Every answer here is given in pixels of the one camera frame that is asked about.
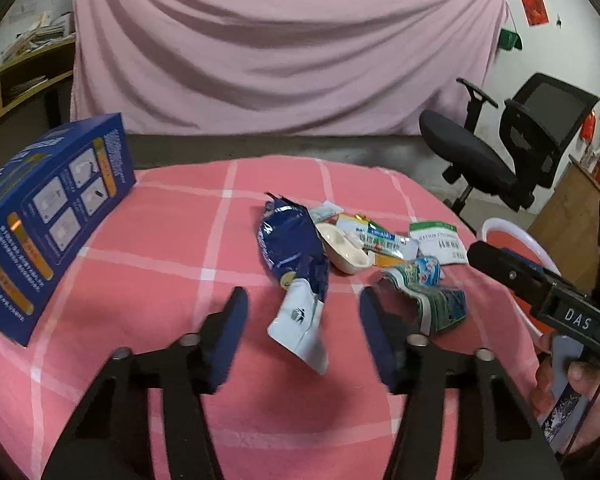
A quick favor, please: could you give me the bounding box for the small red wall decoration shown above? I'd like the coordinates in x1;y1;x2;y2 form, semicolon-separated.
580;107;599;143

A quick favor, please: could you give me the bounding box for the wooden shelf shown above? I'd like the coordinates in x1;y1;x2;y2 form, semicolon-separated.
0;35;77;138

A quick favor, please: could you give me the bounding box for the small white sachet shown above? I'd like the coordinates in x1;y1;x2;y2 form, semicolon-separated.
307;201;344;224

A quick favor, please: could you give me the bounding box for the pink curtain cloth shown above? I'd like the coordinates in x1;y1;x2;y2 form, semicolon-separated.
70;0;512;137

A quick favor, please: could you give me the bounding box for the pile of papers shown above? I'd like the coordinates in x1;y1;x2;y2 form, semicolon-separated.
0;10;76;61

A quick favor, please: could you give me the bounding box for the white plastic scoop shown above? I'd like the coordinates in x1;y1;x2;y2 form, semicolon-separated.
314;222;374;276

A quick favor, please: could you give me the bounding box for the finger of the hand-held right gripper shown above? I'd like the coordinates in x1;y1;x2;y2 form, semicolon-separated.
467;240;562;307

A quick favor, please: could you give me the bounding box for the black office chair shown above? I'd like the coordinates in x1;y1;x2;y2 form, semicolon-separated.
419;72;600;216

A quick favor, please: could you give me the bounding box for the blue cardboard box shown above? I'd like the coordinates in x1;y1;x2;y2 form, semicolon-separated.
0;113;137;348

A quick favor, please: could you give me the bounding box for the red wall poster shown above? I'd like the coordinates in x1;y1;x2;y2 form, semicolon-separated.
514;0;550;27

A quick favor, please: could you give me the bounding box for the green white packet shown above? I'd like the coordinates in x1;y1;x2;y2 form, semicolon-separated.
409;220;469;265

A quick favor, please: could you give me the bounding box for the yellow stick sachet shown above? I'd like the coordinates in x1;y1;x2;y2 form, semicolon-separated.
335;212;421;268

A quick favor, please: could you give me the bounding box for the green blue wrapper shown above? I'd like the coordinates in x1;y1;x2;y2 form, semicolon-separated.
379;256;468;335

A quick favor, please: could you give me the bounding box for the green hanging bag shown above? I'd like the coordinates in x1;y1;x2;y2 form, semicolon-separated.
497;27;525;52

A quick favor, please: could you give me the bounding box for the pink checked tablecloth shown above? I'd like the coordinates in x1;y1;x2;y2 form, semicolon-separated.
0;156;551;480

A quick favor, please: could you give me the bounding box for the person's right hand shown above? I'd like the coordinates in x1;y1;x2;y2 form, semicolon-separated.
529;333;600;461

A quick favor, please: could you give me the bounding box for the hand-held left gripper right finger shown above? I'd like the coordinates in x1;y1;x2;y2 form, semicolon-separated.
358;286;563;480

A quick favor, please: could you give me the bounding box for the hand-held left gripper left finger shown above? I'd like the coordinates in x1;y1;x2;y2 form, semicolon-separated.
42;286;251;480

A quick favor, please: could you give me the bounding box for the blue snack wrapper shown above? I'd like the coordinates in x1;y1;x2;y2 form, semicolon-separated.
257;192;331;376

